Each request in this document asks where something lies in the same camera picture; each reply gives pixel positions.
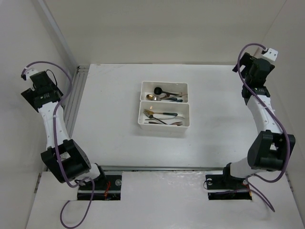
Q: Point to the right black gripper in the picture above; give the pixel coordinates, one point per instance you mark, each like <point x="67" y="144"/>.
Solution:
<point x="248" y="60"/>

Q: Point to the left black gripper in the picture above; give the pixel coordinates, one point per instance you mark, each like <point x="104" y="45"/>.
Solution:
<point x="31" y="94"/>

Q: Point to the silver thin fork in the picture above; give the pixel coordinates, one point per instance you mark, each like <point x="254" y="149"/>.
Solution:
<point x="172" y="117"/>

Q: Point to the wooden brown fork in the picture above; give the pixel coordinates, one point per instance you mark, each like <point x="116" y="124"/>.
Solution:
<point x="177" y="123"/>

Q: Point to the black ladle spoon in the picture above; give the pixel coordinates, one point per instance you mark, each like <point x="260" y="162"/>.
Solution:
<point x="159" y="91"/>

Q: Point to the gold spoon low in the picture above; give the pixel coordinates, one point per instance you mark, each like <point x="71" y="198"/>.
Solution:
<point x="152" y="97"/>

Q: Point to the rose gold fork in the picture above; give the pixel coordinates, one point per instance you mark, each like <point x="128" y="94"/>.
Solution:
<point x="154" y="123"/>

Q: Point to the green-handled fork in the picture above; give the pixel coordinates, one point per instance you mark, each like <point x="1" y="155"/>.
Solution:
<point x="165" y="113"/>

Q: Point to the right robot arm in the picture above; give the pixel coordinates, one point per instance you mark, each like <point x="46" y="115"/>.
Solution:
<point x="273" y="146"/>

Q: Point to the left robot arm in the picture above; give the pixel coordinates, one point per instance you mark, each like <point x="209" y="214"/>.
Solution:
<point x="63" y="156"/>

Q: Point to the white near container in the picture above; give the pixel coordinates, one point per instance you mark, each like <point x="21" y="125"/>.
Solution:
<point x="182" y="109"/>

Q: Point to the white container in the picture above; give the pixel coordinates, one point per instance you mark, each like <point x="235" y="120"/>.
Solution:
<point x="182" y="109"/>
<point x="148" y="88"/>

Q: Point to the white far container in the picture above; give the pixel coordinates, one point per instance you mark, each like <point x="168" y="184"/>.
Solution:
<point x="148" y="88"/>

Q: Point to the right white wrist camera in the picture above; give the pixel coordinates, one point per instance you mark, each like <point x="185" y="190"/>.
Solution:
<point x="270" y="55"/>

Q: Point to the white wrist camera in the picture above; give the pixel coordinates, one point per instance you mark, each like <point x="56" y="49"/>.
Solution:
<point x="270" y="55"/>
<point x="28" y="73"/>

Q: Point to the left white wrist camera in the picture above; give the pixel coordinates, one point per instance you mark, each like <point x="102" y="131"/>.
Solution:
<point x="28" y="73"/>

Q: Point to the aluminium rail left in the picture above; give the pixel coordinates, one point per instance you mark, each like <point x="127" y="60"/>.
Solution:
<point x="72" y="103"/>

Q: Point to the aluminium rail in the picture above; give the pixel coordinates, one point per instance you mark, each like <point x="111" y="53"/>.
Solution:
<point x="136" y="169"/>
<point x="72" y="103"/>

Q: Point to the aluminium rail front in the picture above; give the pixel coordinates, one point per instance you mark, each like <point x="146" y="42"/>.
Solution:
<point x="136" y="169"/>

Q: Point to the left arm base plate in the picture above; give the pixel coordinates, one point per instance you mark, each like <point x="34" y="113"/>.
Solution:
<point x="105" y="190"/>

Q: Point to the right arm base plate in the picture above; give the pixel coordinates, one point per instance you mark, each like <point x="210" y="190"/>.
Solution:
<point x="221" y="188"/>

